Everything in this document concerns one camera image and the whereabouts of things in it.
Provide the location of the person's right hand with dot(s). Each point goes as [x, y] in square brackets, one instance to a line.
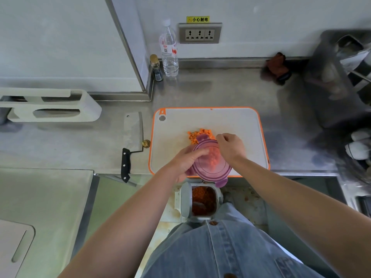
[232, 147]

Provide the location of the small gold-capped bottle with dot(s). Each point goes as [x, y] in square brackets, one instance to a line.
[158, 75]

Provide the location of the white orange-rimmed cutting board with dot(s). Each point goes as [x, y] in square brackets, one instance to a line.
[179, 121]

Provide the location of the pile of diced carrot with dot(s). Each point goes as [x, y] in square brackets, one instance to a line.
[192, 135]

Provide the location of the dark red cloth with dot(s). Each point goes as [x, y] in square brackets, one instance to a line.
[275, 66]

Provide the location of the brown carrot top stub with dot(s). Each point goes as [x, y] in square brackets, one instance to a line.
[146, 143]

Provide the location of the person's left forearm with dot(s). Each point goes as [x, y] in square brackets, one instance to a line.
[121, 228]

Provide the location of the pale green cabinet front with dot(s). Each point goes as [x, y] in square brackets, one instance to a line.
[292, 243]
[110, 199]

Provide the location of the blue denim shirt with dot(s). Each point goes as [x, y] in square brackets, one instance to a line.
[232, 251]

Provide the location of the person's right forearm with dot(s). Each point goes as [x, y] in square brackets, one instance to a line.
[304, 211]

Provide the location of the white waste bin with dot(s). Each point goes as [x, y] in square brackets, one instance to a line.
[185, 199]

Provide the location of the purple lidded container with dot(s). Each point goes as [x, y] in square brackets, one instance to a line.
[207, 166]

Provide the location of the group of seasoning bottles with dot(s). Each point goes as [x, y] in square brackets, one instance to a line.
[356, 150]

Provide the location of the blue denim trousers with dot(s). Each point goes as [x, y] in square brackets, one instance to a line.
[232, 214]

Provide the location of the black rectangular device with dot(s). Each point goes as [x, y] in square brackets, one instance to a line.
[365, 205]

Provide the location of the white and black bag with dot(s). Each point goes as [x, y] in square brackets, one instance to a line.
[356, 60]

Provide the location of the person's left hand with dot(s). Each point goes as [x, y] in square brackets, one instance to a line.
[182, 163]

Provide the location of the clear plastic water bottle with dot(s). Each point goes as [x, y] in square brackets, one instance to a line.
[170, 66]

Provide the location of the yellow warning sticker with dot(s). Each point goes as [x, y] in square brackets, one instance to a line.
[198, 19]

